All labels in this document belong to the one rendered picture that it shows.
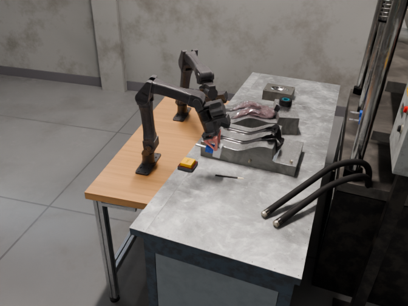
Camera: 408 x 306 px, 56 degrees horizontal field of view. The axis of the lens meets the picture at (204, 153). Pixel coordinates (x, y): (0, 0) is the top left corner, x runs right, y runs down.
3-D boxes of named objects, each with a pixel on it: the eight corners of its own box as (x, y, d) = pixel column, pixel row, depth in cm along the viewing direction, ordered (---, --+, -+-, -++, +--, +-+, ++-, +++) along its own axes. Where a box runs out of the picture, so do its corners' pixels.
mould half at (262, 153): (200, 155, 204) (200, 133, 197) (216, 133, 224) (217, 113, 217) (294, 176, 189) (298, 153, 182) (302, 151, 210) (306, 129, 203)
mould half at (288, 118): (212, 130, 228) (213, 113, 222) (214, 112, 250) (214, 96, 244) (296, 135, 226) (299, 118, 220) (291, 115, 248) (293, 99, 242)
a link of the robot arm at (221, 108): (227, 109, 177) (218, 86, 172) (224, 117, 170) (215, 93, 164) (204, 115, 181) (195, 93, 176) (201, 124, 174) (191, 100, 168)
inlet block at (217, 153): (193, 151, 184) (194, 142, 181) (196, 146, 188) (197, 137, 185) (219, 158, 182) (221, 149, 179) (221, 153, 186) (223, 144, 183)
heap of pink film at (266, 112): (232, 120, 227) (233, 108, 223) (232, 107, 242) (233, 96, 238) (276, 122, 226) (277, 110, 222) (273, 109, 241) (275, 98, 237)
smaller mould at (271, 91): (261, 99, 268) (262, 90, 265) (266, 91, 280) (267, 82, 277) (289, 104, 263) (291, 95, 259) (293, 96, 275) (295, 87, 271)
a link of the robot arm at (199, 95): (207, 91, 174) (144, 71, 175) (203, 99, 166) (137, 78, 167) (201, 114, 180) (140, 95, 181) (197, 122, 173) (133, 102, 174)
